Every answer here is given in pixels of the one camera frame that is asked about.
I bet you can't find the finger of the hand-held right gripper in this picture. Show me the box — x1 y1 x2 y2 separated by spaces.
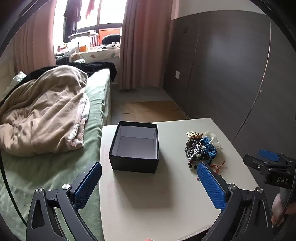
258 149 292 163
243 154 289 173

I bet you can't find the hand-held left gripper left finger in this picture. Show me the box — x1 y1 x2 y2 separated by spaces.
26 161 102 241

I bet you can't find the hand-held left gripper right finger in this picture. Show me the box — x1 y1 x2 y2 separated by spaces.
196 161 274 241

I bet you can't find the pile of mixed jewelry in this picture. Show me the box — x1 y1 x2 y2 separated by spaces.
184 132 226 174

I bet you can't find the black cardboard box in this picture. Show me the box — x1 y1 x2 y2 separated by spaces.
109 121 159 174

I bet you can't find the person's right hand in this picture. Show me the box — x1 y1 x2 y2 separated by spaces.
272 192 296 226

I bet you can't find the white fabric hair scrunchie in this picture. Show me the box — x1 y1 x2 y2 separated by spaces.
203 131 221 150

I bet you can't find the bed with green sheet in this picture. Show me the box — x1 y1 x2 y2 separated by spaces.
0 67 111 241

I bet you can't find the beige fleece blanket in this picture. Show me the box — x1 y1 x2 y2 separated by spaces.
0 65 90 158

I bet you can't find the flat brown cardboard sheet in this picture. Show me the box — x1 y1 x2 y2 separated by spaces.
120 100 185 121

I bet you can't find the black cloth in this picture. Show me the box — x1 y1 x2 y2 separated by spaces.
23 61 117 82

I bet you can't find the leaf print cloth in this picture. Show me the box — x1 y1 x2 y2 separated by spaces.
76 47 121 63

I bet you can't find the black round cushion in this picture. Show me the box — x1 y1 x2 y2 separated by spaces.
102 35 121 45

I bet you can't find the narrow pink curtain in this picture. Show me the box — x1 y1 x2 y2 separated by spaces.
11 0 57 75

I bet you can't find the orange storage box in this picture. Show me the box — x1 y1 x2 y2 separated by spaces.
98 28 121 45

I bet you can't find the wide pink curtain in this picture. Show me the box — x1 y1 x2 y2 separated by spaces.
118 0 173 90

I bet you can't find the hanging dark garment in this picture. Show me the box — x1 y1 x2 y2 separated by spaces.
63 0 81 43

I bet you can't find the hanging pink garment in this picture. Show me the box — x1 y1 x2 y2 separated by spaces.
85 0 96 19

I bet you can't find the blue braided cord bracelet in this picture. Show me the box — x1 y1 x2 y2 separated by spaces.
200 137 218 158

